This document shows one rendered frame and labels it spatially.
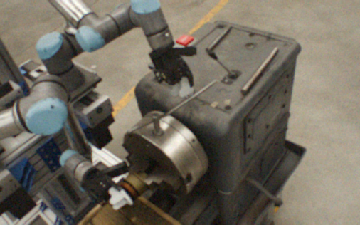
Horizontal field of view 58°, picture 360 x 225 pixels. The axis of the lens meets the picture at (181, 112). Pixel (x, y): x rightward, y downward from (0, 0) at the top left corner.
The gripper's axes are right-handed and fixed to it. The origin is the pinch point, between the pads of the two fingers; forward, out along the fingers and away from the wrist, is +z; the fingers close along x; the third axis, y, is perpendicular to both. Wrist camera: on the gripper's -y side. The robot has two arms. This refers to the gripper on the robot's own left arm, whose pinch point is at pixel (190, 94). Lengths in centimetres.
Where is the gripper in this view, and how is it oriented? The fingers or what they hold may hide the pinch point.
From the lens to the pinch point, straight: 108.3
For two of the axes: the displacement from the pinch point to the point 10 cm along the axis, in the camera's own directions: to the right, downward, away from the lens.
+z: 3.6, 7.9, 5.0
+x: 6.9, 1.3, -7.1
